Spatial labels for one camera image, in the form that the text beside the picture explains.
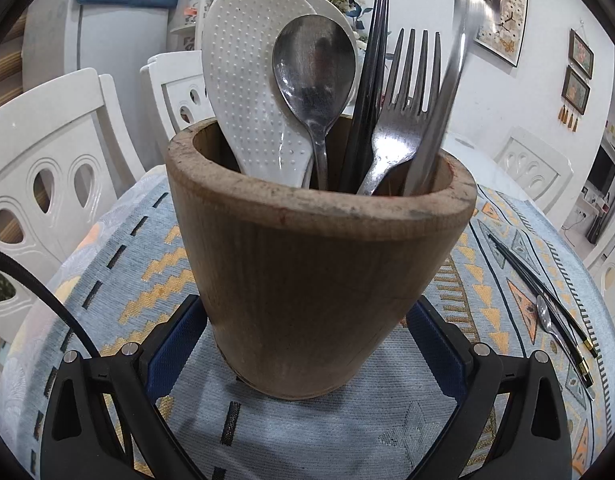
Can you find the white dining chair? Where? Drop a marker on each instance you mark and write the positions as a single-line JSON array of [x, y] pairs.
[[537, 147], [177, 75], [32, 135], [610, 260]]

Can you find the black chopstick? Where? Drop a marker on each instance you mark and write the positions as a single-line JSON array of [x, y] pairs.
[[382, 45], [582, 367], [537, 282], [370, 60]]

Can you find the white refrigerator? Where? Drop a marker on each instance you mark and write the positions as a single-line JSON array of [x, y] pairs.
[[117, 45]]

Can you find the television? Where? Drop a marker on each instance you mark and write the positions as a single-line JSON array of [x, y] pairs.
[[601, 172]]

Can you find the white rice paddle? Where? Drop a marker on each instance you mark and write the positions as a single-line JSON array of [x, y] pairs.
[[242, 85], [327, 7]]

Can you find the orange tassels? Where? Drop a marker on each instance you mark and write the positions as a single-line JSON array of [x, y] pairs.
[[569, 117]]

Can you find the patterned blue tablecloth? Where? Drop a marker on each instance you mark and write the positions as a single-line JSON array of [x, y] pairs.
[[137, 270]]

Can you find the large framed floral picture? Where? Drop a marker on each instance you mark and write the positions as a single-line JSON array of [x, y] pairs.
[[507, 20]]

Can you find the white wall shelf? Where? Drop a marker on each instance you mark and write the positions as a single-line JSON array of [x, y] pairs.
[[197, 20]]

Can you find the blue flower bunch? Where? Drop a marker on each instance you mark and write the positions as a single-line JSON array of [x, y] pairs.
[[357, 15]]

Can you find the brown striped curtain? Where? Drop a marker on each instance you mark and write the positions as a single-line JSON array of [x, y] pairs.
[[7, 50]]

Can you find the wooden utensil holder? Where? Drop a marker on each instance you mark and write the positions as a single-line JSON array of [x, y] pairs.
[[312, 285]]

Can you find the metal fork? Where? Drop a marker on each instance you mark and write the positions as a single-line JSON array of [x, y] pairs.
[[392, 135]]

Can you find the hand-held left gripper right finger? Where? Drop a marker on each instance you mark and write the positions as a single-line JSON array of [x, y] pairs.
[[440, 355]]

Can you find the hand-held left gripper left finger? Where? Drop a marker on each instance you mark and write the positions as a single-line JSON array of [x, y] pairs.
[[175, 355]]

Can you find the small framed picture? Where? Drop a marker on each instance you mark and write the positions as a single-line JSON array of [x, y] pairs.
[[581, 54], [576, 90]]

